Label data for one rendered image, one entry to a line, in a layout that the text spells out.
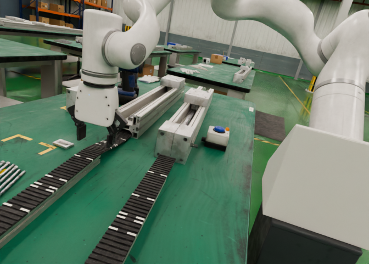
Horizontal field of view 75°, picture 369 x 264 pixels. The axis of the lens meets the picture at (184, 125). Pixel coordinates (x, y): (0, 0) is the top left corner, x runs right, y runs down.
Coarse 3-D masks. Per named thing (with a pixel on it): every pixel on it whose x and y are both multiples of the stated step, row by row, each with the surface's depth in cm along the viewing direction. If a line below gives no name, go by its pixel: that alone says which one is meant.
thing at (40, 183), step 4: (40, 180) 50; (36, 184) 48; (40, 184) 48; (44, 184) 49; (48, 184) 49; (52, 184) 49; (56, 184) 49; (48, 188) 48; (52, 188) 48; (56, 188) 48
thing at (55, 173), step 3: (51, 171) 53; (54, 171) 53; (57, 171) 53; (48, 174) 52; (51, 174) 52; (54, 174) 52; (57, 174) 53; (60, 174) 53; (63, 174) 53; (66, 174) 53; (57, 177) 52; (60, 177) 52; (63, 177) 52; (66, 177) 52; (69, 177) 53; (72, 177) 53; (66, 180) 52; (69, 180) 52
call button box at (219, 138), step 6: (210, 126) 93; (210, 132) 87; (216, 132) 88; (222, 132) 88; (228, 132) 90; (204, 138) 92; (210, 138) 87; (216, 138) 87; (222, 138) 87; (228, 138) 86; (204, 144) 89; (210, 144) 88; (216, 144) 88; (222, 144) 87; (222, 150) 88
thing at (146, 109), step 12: (144, 96) 107; (156, 96) 123; (168, 96) 116; (180, 96) 149; (120, 108) 85; (132, 108) 93; (144, 108) 91; (156, 108) 101; (168, 108) 122; (132, 120) 82; (144, 120) 87; (132, 132) 84
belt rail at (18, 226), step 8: (96, 160) 65; (88, 168) 60; (80, 176) 57; (64, 184) 51; (72, 184) 55; (56, 192) 49; (64, 192) 52; (48, 200) 48; (40, 208) 46; (32, 216) 44; (16, 224) 40; (24, 224) 42; (8, 232) 39; (16, 232) 41; (0, 240) 38; (8, 240) 39; (0, 248) 38
